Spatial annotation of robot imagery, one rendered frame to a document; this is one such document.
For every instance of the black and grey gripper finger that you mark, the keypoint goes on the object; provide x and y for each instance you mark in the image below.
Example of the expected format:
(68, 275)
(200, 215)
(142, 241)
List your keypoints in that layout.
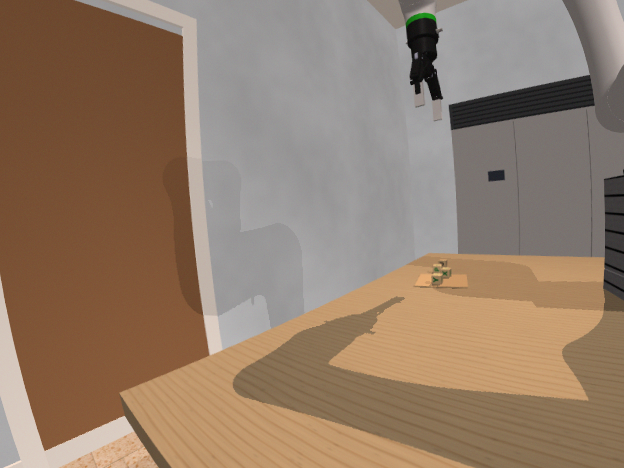
(417, 78)
(434, 88)

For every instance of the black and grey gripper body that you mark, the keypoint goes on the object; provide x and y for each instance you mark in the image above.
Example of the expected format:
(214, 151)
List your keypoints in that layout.
(427, 46)

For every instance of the tan flat mat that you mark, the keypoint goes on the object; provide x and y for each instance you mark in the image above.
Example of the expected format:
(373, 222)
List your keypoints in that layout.
(455, 281)

